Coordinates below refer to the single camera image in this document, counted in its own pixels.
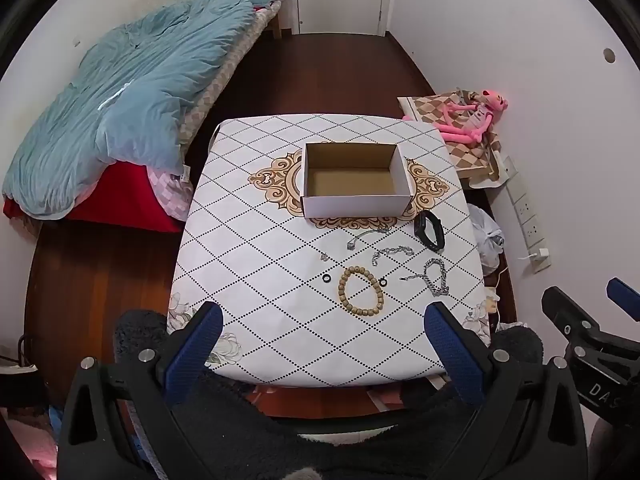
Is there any thin silver necklace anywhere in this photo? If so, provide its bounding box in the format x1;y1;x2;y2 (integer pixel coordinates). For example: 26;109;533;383
346;224;394;251

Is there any thick silver chain bracelet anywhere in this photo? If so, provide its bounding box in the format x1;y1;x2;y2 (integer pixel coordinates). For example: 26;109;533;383
399;257;448;297

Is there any white plastic bag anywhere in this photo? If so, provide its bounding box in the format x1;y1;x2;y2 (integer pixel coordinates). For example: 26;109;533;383
467;204;504;267

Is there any red bed cloth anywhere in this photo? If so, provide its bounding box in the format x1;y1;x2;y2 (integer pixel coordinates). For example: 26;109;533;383
2;162;185;234

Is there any wooden bead bracelet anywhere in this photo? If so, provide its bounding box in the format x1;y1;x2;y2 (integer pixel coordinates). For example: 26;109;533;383
337;266;387;317

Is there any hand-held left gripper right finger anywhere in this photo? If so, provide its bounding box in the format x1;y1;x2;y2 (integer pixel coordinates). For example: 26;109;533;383
424;302;589;480

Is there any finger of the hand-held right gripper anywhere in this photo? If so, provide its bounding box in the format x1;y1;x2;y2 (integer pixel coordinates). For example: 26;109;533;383
542;286;640;349
606;277;640;322

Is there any white power strip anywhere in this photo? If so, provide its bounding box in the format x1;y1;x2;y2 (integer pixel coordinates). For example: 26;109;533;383
501;156;552;274

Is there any diamond patterned tablecloth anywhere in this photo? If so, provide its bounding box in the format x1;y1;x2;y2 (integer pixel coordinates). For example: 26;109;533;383
166;113;494;389

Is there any person's right forearm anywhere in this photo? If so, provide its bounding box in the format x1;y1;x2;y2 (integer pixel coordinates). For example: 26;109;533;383
589;414;640;480

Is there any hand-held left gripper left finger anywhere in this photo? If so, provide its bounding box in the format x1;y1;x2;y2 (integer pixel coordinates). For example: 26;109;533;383
57;302;224;480

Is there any black smart band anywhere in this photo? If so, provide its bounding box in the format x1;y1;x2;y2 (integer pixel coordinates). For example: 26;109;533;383
413;209;446;253

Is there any dark fuzzy garment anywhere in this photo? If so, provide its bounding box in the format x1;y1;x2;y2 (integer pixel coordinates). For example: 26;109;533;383
113;309;547;480

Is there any pink plush toy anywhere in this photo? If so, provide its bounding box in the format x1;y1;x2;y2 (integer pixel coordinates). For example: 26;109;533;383
403;89;506;147

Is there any checkered bed mattress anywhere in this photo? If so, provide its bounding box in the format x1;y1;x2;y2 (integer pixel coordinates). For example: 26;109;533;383
177;0;282;147

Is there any light blue quilt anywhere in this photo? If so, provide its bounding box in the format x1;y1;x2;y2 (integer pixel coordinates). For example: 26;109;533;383
1;0;256;220

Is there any brown checkered cushion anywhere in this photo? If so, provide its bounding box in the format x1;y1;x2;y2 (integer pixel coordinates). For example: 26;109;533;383
397;89;503;181

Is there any white cardboard box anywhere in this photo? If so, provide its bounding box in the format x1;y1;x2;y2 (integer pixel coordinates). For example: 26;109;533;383
301;142;414;220

